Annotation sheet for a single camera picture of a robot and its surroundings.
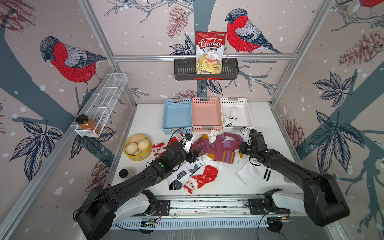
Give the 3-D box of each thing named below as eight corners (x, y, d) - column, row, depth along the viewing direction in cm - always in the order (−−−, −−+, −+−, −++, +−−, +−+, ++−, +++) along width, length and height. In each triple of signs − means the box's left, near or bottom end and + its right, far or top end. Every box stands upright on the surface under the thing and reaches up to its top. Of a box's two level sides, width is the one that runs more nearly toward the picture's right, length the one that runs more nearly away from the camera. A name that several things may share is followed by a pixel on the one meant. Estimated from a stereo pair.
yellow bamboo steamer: (124, 161, 92) (120, 156, 87) (131, 139, 102) (127, 134, 97) (149, 161, 92) (146, 156, 87) (154, 139, 102) (151, 134, 97)
